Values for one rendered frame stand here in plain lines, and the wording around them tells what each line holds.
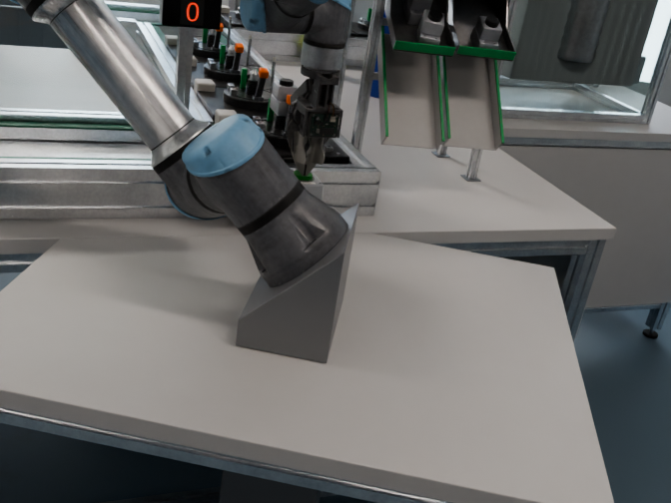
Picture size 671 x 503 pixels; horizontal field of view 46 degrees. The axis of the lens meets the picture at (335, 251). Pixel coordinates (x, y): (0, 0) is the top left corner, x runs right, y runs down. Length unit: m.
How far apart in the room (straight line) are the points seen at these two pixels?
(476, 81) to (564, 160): 0.89
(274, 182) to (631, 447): 1.88
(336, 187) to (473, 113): 0.41
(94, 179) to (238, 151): 0.46
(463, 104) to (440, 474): 1.05
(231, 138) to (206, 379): 0.33
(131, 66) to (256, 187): 0.28
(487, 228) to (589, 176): 1.13
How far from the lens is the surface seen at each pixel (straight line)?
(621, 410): 2.91
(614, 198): 2.93
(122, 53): 1.25
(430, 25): 1.70
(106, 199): 1.52
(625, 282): 3.17
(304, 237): 1.13
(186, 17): 1.72
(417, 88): 1.82
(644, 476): 2.65
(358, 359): 1.18
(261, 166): 1.11
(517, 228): 1.78
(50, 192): 1.51
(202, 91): 2.02
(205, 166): 1.11
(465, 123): 1.84
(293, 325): 1.14
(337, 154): 1.68
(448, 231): 1.68
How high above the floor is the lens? 1.50
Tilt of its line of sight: 26 degrees down
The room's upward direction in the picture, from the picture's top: 9 degrees clockwise
